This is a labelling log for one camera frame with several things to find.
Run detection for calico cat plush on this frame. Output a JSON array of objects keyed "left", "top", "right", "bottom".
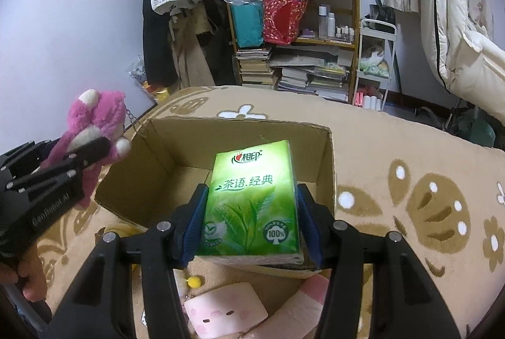
[{"left": 359, "top": 46, "right": 389, "bottom": 78}]

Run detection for yellow bag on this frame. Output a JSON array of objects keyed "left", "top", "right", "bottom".
[{"left": 144, "top": 83, "right": 170, "bottom": 103}]

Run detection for dark green bag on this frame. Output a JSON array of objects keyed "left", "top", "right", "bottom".
[{"left": 445, "top": 102, "right": 496, "bottom": 149}]

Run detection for person's left hand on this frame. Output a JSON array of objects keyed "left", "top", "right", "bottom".
[{"left": 0, "top": 253, "right": 48, "bottom": 302}]

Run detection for beige patterned fleece blanket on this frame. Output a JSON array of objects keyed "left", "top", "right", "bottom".
[{"left": 0, "top": 85, "right": 505, "bottom": 339}]

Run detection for red gift bag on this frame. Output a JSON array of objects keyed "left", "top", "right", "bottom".
[{"left": 262, "top": 0, "right": 311, "bottom": 46}]

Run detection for pile of magazines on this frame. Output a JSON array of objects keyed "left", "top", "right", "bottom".
[{"left": 272, "top": 47, "right": 354, "bottom": 102}]

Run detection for black coat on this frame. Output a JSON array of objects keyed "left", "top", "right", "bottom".
[{"left": 141, "top": 0, "right": 179, "bottom": 88}]

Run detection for beige trench coat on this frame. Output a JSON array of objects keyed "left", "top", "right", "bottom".
[{"left": 169, "top": 2, "right": 217, "bottom": 88}]

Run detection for pink pig face pillow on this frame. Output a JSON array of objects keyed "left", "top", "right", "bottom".
[{"left": 183, "top": 282, "right": 270, "bottom": 339}]

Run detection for printed cardboard box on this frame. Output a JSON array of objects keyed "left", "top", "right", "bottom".
[{"left": 94, "top": 116, "right": 337, "bottom": 280}]

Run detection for stack of brown books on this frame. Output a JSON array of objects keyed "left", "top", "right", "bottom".
[{"left": 236, "top": 46, "right": 277, "bottom": 88}]

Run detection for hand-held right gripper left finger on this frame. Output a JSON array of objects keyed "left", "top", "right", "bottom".
[{"left": 46, "top": 183, "right": 210, "bottom": 339}]

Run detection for white down coat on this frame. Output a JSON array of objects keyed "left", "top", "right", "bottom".
[{"left": 417, "top": 0, "right": 505, "bottom": 108}]

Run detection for pink plush bear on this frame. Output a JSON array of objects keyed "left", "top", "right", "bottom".
[{"left": 39, "top": 88, "right": 143, "bottom": 210}]

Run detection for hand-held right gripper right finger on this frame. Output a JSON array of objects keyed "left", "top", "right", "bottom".
[{"left": 297, "top": 183, "right": 462, "bottom": 339}]

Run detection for clear plastic bag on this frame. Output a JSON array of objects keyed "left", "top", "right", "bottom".
[{"left": 128, "top": 55, "right": 153, "bottom": 87}]

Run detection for teal bag in plastic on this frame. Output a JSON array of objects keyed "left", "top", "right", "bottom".
[{"left": 221, "top": 0, "right": 265, "bottom": 50}]

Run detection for green tissue pack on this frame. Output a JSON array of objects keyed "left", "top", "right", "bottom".
[{"left": 195, "top": 140, "right": 305, "bottom": 266}]

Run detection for pink and white plush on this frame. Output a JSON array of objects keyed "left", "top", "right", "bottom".
[{"left": 252, "top": 271, "right": 333, "bottom": 339}]

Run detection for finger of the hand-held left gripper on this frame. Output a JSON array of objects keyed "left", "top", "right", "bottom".
[
  {"left": 8, "top": 137, "right": 112, "bottom": 202},
  {"left": 0, "top": 140, "right": 60, "bottom": 177}
]

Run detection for white trolley cart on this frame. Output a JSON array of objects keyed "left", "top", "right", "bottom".
[{"left": 353, "top": 18, "right": 397, "bottom": 112}]

